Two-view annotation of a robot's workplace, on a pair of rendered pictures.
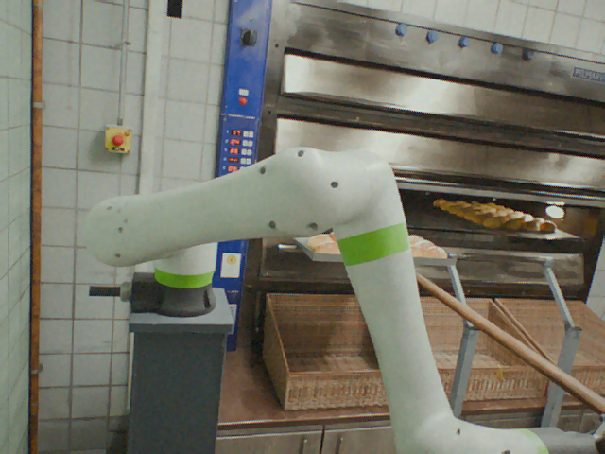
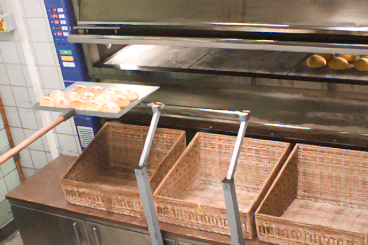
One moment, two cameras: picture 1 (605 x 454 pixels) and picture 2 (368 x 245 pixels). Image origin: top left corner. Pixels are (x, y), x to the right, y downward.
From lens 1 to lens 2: 350 cm
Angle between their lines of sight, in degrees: 53
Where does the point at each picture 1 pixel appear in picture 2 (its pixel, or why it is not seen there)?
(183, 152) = (37, 25)
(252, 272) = not seen: hidden behind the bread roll
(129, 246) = not seen: outside the picture
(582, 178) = (359, 17)
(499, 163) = (257, 8)
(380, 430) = (118, 230)
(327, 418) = (81, 213)
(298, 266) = not seen: hidden behind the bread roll
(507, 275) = (305, 121)
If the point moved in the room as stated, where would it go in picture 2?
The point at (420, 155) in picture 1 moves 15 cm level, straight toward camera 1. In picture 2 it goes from (181, 9) to (154, 18)
